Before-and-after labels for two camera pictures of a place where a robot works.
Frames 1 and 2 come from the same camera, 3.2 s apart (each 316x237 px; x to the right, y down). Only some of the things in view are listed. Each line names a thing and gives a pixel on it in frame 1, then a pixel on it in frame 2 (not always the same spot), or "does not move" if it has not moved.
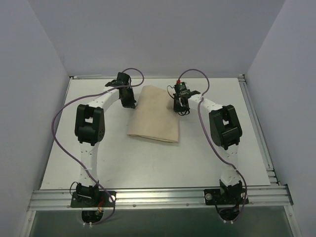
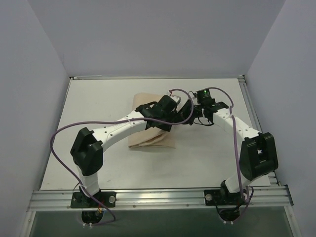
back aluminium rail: [188, 77] does not move
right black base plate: [225, 196] does not move
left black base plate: [92, 199] does not move
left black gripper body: [127, 98] → [179, 115]
